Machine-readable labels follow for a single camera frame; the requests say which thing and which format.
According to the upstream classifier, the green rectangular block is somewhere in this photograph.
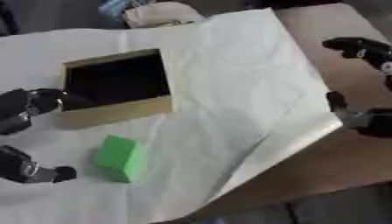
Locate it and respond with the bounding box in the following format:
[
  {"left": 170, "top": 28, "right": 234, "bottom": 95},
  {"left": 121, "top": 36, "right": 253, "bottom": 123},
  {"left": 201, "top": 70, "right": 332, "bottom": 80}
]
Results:
[{"left": 90, "top": 134, "right": 144, "bottom": 184}]

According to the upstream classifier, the tan cardboard box black inside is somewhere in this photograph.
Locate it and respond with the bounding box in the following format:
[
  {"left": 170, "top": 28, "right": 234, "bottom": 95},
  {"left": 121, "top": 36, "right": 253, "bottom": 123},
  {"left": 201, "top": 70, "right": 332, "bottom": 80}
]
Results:
[{"left": 56, "top": 47, "right": 175, "bottom": 130}]

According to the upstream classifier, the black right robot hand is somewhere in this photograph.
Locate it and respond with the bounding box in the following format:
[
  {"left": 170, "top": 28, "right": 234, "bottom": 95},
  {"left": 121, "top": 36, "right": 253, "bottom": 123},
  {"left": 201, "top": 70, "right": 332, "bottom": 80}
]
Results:
[{"left": 321, "top": 36, "right": 392, "bottom": 139}]

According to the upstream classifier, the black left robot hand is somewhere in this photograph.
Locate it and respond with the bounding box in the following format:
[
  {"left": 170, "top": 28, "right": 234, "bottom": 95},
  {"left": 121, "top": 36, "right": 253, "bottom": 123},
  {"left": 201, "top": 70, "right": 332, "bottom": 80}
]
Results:
[{"left": 0, "top": 87, "right": 97, "bottom": 185}]

